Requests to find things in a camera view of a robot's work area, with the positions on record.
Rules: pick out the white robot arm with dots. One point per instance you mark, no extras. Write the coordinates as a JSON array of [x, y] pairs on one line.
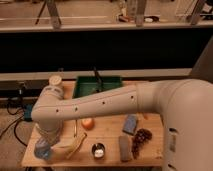
[[186, 107]]

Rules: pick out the white lidded cup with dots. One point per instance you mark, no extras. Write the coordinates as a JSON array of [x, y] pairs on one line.
[[55, 80]]

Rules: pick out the small metal cup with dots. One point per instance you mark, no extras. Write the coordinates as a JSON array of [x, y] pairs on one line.
[[98, 150]]

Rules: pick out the blue plastic cup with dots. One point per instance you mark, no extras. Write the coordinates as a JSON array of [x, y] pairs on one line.
[[42, 149]]

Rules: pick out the green plastic tray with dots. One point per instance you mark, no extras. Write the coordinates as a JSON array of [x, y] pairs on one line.
[[87, 85]]

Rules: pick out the orange fruit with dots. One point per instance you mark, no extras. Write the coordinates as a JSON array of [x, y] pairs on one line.
[[87, 123]]

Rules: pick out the blue sponge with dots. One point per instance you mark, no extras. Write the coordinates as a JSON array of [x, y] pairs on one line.
[[130, 124]]

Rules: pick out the grey rectangular block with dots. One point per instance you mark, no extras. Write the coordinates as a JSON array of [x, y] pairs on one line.
[[124, 149]]

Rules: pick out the dark grape bunch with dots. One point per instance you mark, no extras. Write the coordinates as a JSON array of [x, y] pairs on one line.
[[140, 138]]

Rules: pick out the blue box on floor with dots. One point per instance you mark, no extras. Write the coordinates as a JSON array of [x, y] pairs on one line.
[[27, 113]]

